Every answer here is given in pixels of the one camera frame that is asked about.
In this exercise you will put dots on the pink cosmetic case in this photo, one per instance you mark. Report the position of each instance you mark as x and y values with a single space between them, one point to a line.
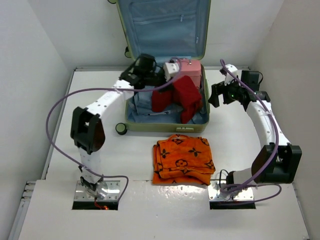
193 69

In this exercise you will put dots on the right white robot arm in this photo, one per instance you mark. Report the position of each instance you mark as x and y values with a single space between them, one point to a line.
278 160

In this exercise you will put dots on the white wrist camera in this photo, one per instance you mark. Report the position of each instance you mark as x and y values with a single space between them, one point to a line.
171 70
230 73

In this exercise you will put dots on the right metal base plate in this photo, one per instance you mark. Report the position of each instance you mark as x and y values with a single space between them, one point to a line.
215 194

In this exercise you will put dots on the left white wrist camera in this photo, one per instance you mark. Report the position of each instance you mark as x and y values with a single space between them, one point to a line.
171 70

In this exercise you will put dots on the red shirt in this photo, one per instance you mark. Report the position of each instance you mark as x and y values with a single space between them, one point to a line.
184 94

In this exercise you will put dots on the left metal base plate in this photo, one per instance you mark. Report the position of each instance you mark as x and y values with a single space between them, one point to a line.
106 191

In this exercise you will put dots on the metal base plate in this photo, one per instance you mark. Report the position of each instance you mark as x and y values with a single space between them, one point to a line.
106 191
215 194

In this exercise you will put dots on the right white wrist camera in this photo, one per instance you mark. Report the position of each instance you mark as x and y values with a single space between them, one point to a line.
230 73

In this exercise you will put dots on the white newspaper print garment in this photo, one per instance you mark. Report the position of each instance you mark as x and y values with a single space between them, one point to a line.
165 112

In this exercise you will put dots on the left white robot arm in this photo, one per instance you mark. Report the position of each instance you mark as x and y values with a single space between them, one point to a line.
87 125

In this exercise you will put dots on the orange patterned towel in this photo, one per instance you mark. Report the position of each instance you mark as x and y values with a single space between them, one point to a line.
182 159

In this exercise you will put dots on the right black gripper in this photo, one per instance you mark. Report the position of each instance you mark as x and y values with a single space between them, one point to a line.
220 88

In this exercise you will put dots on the green suitcase blue lining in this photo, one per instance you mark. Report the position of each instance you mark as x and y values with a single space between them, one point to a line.
166 29

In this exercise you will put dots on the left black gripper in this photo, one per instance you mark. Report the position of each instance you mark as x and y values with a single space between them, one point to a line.
164 83

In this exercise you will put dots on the light blue cloth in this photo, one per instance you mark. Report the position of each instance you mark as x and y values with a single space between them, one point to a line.
143 101

